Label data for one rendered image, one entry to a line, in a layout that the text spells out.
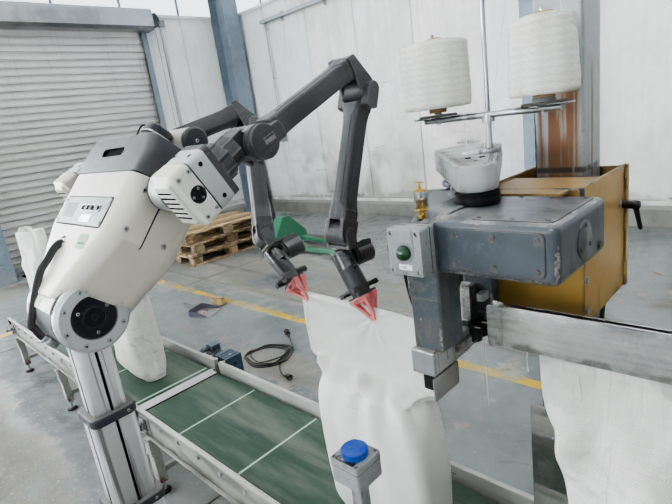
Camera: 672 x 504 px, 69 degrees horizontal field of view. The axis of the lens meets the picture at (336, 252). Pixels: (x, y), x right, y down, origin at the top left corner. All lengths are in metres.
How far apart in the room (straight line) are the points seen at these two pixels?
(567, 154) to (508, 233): 0.50
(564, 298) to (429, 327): 0.33
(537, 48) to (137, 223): 0.88
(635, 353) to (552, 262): 0.27
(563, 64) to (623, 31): 5.02
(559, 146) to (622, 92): 4.80
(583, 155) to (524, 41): 0.34
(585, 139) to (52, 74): 7.82
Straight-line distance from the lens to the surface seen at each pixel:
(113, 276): 1.15
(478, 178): 1.00
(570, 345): 1.07
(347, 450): 1.14
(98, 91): 8.68
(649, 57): 6.06
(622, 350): 1.05
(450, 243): 0.92
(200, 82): 9.58
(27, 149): 8.27
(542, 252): 0.85
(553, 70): 1.11
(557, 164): 1.34
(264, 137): 1.08
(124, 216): 1.10
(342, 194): 1.29
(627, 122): 6.12
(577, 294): 1.18
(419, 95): 1.22
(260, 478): 1.90
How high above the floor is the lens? 1.54
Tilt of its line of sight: 15 degrees down
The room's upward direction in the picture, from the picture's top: 8 degrees counter-clockwise
